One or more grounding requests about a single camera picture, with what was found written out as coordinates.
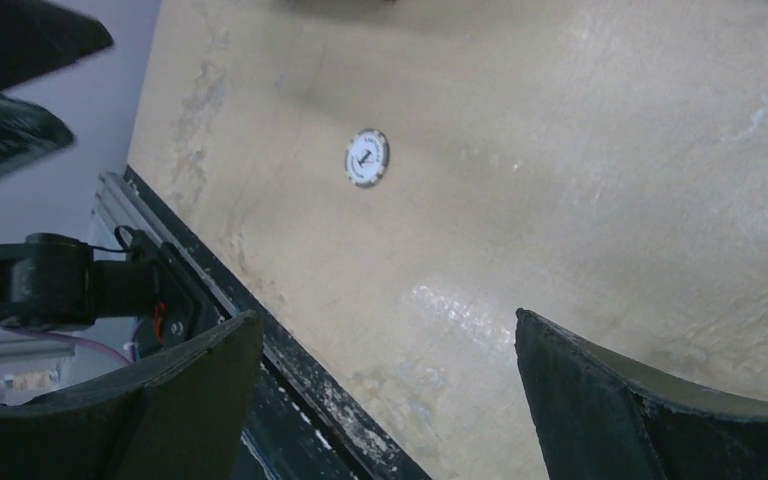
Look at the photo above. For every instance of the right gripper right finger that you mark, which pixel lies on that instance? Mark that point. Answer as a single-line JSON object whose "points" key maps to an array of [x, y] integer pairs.
{"points": [[602, 415]]}

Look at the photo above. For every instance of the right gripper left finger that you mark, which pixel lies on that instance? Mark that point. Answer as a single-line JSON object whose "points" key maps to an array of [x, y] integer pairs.
{"points": [[176, 415]]}

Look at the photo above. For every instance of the white poker chip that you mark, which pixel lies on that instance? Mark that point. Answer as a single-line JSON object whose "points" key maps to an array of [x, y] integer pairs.
{"points": [[367, 158]]}

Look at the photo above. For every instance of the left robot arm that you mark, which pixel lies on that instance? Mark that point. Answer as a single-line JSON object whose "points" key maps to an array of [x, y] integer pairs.
{"points": [[70, 75]]}

